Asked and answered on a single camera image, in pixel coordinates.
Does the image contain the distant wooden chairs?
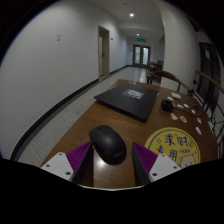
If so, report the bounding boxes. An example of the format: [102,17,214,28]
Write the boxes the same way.
[148,59,164,73]

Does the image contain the small black box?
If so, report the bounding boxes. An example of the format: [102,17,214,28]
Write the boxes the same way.
[160,98,174,113]

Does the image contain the wooden armchair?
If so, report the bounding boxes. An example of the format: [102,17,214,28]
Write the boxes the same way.
[145,69,195,96]

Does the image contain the black closed laptop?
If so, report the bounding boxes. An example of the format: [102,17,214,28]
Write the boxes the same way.
[93,82,160,123]

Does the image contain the glass double door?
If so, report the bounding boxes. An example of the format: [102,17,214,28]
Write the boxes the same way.
[132,44,151,67]

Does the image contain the black computer mouse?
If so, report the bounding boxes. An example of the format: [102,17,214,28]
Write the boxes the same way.
[88,124,128,166]

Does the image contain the black railing with wooden handrail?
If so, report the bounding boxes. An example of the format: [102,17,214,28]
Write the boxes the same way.
[194,69,224,158]

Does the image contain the single room door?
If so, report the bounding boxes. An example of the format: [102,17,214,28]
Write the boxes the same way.
[97,25,111,78]

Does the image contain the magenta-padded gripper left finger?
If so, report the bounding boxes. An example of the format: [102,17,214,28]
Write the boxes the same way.
[40,141,95,186]

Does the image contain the round yellow printed mouse pad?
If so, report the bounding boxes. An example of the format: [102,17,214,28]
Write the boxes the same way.
[144,126,202,169]

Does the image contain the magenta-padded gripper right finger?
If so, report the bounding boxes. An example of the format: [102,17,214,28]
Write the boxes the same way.
[131,141,183,187]

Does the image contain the dark framed window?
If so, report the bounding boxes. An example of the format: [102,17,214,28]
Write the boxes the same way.
[198,42,222,105]

